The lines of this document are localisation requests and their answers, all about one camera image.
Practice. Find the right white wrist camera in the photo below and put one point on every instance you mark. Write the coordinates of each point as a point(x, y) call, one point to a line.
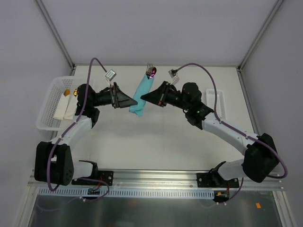
point(174, 76)

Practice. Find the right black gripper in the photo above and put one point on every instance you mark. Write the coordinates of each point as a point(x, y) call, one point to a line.
point(163, 93)

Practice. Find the right rolled white napkin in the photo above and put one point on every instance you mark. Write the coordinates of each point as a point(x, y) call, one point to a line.
point(72, 105)

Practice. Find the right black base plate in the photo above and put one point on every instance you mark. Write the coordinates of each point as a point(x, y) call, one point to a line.
point(214, 180)

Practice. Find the white slotted cable duct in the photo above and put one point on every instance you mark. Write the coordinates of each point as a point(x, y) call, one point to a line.
point(131, 193)

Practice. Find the small white utensil tray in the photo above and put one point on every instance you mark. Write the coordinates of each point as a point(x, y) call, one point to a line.
point(220, 104)

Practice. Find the aluminium mounting rail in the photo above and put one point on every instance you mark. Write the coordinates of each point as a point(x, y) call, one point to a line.
point(173, 179)

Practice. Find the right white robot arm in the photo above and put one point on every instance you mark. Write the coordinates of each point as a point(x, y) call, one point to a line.
point(258, 151)

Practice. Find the blue paper napkin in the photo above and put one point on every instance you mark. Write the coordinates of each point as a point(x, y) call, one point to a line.
point(143, 88)

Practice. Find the large white plastic basket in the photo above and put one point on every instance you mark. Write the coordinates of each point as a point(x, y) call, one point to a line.
point(45, 120)

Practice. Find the orange tape piece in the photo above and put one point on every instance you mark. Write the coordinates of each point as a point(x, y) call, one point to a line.
point(258, 205)

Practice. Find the iridescent spoon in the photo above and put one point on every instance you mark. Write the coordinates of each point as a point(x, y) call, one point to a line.
point(154, 70)

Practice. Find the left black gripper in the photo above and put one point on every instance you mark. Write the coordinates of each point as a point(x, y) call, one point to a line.
point(114, 96)

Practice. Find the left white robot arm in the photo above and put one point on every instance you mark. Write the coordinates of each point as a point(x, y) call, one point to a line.
point(54, 163)

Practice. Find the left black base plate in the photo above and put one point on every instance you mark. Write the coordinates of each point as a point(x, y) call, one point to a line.
point(101, 175)

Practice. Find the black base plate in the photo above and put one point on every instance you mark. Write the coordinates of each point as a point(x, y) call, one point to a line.
point(214, 180)
point(101, 175)

